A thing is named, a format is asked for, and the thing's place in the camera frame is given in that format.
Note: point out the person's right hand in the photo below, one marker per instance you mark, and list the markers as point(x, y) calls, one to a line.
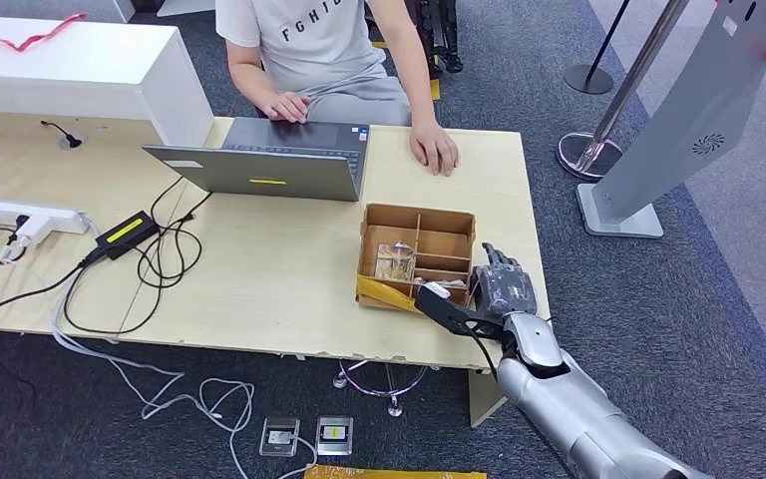
point(289, 107)

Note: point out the person's left hand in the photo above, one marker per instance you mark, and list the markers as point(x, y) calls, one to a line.
point(434, 149)

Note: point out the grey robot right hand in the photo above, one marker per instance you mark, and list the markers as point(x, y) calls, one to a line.
point(505, 287)

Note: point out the person's right forearm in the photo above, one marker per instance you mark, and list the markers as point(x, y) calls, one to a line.
point(251, 86)

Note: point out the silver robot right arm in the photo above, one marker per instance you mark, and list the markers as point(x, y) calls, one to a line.
point(574, 410)

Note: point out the person's left forearm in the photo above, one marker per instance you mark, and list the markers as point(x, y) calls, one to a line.
point(413, 79)

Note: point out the room key cards stack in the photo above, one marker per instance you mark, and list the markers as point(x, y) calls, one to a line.
point(452, 283)

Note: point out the person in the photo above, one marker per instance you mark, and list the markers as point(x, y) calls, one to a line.
point(317, 53)

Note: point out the card in clear sleeve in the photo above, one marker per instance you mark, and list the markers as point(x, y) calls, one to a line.
point(394, 263)

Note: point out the yellow floor tape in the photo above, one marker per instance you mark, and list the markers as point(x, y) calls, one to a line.
point(434, 89)

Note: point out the grey laptop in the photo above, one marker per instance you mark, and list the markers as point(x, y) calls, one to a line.
point(257, 172)

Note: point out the wooden compartment organiser box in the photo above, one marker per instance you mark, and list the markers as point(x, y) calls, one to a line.
point(446, 233)

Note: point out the desk leg panel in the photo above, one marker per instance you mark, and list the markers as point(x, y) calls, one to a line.
point(485, 400)

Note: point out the yellow tape strip on organiser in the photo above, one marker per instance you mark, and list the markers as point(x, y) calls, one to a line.
point(383, 294)

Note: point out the chrome stool base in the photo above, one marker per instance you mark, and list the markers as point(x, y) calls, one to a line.
point(395, 404)

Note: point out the black power adapter yellow label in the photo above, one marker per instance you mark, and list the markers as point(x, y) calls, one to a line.
point(125, 235)

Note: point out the yellow tape roll strip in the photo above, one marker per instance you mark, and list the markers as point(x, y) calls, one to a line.
point(389, 473)

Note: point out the floor socket with yellow label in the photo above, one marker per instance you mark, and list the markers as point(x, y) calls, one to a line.
point(335, 435)

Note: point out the white counter box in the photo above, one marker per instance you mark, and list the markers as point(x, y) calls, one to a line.
point(59, 69)

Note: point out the grey kiosk stand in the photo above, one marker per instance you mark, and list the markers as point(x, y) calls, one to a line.
point(697, 109)

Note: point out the red ribbon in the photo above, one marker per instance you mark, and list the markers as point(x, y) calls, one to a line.
point(33, 40)

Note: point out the white power strip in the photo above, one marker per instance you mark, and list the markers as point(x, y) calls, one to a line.
point(46, 220)

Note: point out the floor socket with white plug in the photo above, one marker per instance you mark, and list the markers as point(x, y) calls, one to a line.
point(280, 437)

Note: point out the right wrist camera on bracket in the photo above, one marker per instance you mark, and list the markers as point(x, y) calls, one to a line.
point(452, 311)

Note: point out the chrome stanchion post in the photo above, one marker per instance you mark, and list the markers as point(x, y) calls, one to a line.
point(586, 157)

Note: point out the black stanchion post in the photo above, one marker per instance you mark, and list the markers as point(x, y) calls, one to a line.
point(588, 81)

